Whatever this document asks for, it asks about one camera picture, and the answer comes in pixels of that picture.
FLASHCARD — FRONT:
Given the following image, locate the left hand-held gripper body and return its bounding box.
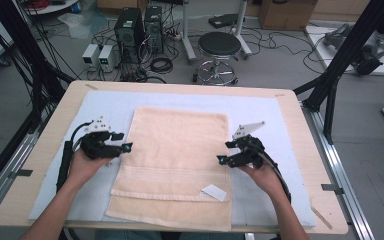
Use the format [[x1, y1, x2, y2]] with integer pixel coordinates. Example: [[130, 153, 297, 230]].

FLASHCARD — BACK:
[[79, 116, 123, 160]]

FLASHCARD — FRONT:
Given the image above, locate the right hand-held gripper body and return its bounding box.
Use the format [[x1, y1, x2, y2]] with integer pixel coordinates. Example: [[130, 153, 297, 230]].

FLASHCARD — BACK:
[[227, 120, 267, 170]]

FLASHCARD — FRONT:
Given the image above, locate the cream terry towel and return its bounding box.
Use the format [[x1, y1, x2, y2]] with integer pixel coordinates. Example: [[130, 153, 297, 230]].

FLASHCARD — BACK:
[[105, 106, 233, 233]]

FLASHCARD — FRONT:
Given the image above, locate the person's left hand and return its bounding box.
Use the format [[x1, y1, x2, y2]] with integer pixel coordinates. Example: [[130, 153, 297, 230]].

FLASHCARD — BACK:
[[66, 147, 113, 192]]

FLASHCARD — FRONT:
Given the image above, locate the person's right hand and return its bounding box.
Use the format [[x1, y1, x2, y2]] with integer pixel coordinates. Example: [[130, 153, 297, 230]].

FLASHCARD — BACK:
[[237, 162, 287, 202]]

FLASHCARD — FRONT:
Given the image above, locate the light blue felt mat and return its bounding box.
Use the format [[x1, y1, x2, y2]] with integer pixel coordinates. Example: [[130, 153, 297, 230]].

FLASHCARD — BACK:
[[28, 89, 317, 228]]

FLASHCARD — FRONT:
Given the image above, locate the white power supply box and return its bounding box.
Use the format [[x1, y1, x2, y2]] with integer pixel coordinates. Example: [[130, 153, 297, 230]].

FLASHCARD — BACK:
[[98, 44, 120, 73], [81, 43, 101, 70]]

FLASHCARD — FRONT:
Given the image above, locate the long strip of tan tape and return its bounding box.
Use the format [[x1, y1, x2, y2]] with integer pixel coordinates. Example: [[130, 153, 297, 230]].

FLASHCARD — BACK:
[[309, 203, 334, 231]]

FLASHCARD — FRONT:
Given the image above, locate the black round stool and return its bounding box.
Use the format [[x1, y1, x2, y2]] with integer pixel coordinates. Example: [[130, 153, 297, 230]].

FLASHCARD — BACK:
[[192, 31, 243, 87]]

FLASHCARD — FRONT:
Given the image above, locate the large black computer tower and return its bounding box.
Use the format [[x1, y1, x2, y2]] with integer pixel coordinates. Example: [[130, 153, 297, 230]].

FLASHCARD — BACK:
[[113, 7, 146, 64]]

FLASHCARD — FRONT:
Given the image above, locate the white desk leg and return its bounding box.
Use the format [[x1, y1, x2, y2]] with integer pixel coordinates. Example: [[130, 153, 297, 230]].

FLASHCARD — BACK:
[[231, 0, 253, 60], [181, 0, 198, 65]]

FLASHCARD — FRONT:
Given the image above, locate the slim black computer tower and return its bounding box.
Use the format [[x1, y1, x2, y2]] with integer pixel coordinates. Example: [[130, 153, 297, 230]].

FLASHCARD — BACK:
[[143, 5, 165, 54]]

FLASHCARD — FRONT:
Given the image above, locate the clear plastic bag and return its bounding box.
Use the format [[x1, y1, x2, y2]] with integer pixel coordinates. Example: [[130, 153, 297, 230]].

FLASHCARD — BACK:
[[57, 12, 110, 40]]

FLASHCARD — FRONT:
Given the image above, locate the flat black floor device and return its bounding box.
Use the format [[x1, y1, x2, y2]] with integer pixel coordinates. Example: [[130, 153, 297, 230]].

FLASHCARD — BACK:
[[208, 13, 244, 30]]

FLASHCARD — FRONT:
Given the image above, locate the brown cardboard box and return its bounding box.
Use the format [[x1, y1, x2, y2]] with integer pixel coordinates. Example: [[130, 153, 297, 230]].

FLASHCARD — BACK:
[[258, 0, 318, 32]]

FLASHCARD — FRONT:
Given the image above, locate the white round table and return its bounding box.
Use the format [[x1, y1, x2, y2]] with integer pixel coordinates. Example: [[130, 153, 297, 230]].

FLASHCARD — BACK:
[[21, 0, 81, 16]]

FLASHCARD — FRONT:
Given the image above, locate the grey machine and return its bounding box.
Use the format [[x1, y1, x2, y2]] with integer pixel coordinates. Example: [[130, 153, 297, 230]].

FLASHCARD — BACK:
[[323, 23, 384, 76]]

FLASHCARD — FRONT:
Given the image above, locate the grey metal bracket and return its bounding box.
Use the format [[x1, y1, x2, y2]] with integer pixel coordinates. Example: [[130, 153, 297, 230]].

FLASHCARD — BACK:
[[8, 169, 34, 178], [320, 183, 345, 196]]

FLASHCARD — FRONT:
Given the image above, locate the aluminium rail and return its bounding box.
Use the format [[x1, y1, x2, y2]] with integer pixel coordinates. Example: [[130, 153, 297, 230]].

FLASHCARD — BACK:
[[300, 101, 377, 240], [0, 109, 53, 228]]

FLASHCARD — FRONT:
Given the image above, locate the coiled black cable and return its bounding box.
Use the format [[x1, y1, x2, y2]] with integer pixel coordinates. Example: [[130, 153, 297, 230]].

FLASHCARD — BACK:
[[149, 57, 175, 75]]

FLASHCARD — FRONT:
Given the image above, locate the long black floor cable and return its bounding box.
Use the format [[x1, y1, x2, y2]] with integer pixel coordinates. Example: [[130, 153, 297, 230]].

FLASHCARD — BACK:
[[244, 25, 329, 75]]

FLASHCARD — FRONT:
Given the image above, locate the black metal frame with cables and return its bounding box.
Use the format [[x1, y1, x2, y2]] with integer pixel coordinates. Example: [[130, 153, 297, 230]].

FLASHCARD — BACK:
[[0, 0, 78, 135]]

